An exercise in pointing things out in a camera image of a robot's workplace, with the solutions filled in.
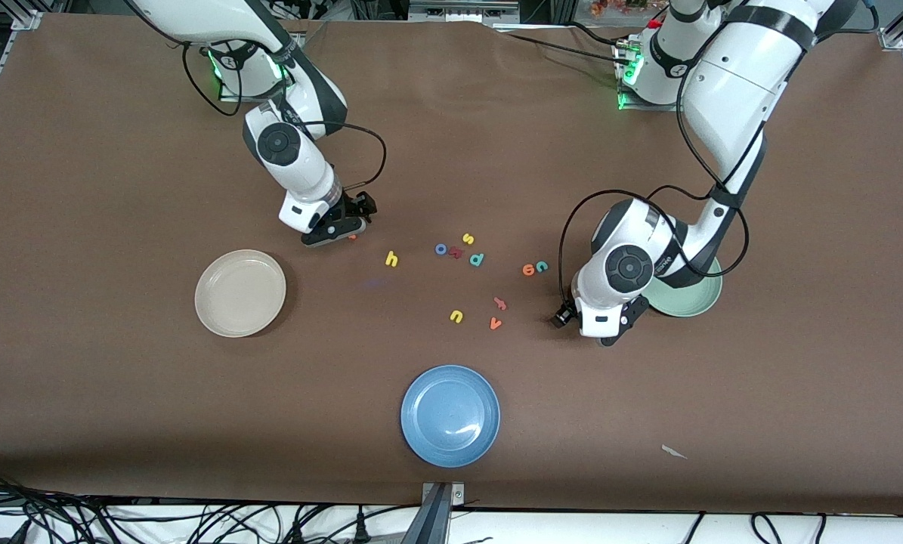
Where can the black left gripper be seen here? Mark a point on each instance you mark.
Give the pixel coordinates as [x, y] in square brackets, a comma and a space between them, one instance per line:
[565, 315]

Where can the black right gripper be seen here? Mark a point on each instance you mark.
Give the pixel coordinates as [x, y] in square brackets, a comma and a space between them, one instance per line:
[355, 206]

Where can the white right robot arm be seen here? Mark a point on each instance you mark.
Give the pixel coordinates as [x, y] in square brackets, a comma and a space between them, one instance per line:
[292, 151]

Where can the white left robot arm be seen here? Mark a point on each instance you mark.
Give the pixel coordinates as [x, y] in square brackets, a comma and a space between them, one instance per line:
[731, 91]

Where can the green plate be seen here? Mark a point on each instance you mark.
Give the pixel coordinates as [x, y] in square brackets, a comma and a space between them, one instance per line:
[693, 302]

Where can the beige brown plate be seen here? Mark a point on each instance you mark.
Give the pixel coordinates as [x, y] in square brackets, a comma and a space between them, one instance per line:
[239, 295]

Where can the blue plate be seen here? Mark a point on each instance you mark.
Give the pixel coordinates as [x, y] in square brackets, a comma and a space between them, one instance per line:
[449, 415]

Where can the white paper scrap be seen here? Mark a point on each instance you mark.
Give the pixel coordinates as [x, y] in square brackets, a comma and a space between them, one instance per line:
[672, 451]

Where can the grey metal box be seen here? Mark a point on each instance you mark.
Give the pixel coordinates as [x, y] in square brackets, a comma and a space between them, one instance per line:
[459, 11]

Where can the black power plug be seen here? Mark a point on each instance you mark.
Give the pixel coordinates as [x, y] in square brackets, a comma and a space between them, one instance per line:
[360, 529]
[298, 533]

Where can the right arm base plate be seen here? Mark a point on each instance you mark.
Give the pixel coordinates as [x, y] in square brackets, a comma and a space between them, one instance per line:
[226, 97]

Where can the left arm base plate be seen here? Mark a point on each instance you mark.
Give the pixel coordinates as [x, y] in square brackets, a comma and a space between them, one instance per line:
[631, 106]

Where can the metal camera stand bracket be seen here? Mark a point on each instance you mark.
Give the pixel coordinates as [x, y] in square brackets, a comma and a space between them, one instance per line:
[442, 514]

